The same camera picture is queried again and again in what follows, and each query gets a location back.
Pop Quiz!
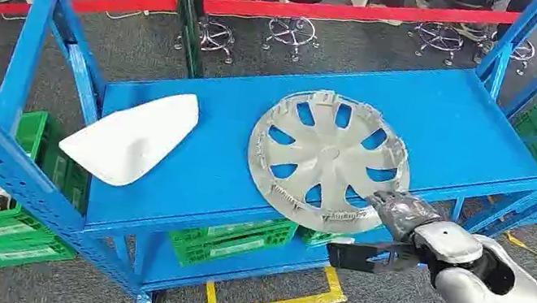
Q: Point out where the silver plastic wheel hubcap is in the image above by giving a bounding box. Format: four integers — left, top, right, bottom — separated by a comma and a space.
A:
236, 79, 423, 246

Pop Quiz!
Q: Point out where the black barrier post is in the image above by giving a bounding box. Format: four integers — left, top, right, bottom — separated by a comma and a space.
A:
159, 0, 217, 81

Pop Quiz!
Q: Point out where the blue metal shelf rack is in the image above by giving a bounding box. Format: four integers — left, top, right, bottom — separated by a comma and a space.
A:
0, 0, 537, 303

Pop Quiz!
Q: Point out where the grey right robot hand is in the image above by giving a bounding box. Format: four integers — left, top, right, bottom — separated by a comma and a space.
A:
323, 180, 446, 286

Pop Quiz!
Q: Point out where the white plastic cover part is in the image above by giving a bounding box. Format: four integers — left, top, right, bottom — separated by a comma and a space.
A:
53, 74, 203, 198

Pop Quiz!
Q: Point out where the red barrier belt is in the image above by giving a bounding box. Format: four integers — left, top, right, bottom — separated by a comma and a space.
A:
0, 0, 180, 54
200, 0, 537, 71

